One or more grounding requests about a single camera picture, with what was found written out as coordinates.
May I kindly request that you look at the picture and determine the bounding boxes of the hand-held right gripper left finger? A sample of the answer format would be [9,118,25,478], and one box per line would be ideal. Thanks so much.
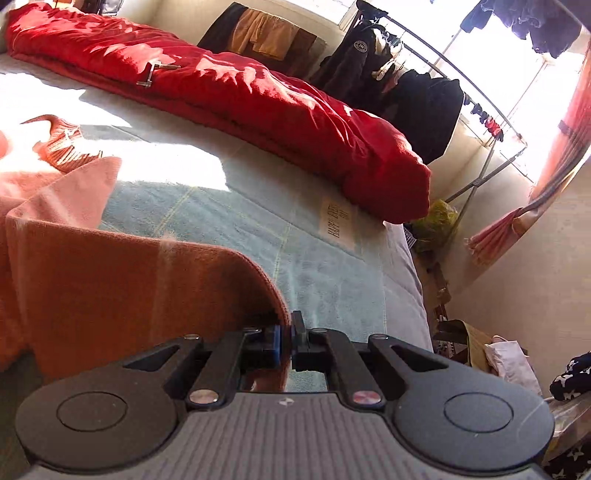
[122,324,284,410]

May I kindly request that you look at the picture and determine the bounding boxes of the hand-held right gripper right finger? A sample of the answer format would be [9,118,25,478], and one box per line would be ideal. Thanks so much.
[290,311,450,410]

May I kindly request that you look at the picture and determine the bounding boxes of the orange knit sweater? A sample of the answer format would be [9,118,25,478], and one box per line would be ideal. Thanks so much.
[0,114,293,403]

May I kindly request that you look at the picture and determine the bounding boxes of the dark clothes at window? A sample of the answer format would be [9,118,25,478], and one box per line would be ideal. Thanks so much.
[461,0,583,59]

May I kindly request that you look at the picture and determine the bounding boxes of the olive brown bag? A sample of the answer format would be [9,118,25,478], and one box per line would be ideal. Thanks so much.
[433,318,491,371]

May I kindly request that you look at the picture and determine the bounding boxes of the yellow plastic bag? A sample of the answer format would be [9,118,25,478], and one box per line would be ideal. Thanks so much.
[412,199,461,253]

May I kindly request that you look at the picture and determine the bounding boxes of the white cloth bag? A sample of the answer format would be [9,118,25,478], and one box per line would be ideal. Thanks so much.
[484,336,544,398]

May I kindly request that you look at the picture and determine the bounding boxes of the red quilt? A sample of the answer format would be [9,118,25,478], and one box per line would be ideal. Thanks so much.
[4,4,433,225]

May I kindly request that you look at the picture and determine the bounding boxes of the dark star-printed cloth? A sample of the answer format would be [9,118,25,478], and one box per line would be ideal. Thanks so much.
[549,352,591,403]

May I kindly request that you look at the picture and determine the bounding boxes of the black jacket with round badge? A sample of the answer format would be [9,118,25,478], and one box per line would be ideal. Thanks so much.
[308,17,403,99]

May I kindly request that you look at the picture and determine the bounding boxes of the red socks on rack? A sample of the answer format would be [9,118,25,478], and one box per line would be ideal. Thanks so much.
[465,94,507,142]

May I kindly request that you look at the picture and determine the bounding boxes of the brown hanging towel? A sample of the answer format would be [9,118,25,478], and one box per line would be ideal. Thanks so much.
[283,27,320,66]

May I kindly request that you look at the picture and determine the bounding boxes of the orange hanging towel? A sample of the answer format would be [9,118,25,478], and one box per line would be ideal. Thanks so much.
[230,8,302,59]

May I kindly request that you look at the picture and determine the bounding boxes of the dark hanging garment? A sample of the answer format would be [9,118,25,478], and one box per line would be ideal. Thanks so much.
[198,2,251,50]

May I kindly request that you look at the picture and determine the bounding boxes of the pink curtain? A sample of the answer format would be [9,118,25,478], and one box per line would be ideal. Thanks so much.
[468,59,591,267]

